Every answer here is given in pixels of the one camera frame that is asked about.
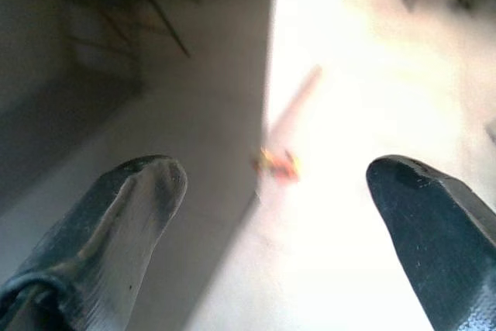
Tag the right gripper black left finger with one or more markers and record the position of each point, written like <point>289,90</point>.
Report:
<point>85,253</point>

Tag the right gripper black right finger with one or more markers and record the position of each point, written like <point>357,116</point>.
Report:
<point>445,249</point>

